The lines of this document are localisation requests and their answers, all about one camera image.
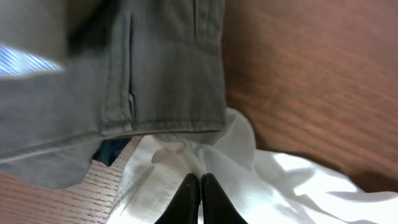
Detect light blue folded garment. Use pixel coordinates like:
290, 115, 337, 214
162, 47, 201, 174
1, 46, 63, 79

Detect khaki folded trousers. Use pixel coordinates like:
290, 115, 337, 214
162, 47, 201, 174
1, 0, 103, 62

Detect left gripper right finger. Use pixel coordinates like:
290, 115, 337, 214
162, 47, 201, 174
201, 173, 248, 224

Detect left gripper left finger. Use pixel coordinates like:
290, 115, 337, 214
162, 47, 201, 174
155, 173, 201, 224

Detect grey folded trousers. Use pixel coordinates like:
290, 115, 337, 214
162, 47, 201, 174
1, 0, 226, 189

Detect white t-shirt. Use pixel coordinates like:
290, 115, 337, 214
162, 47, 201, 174
108, 109, 397, 223

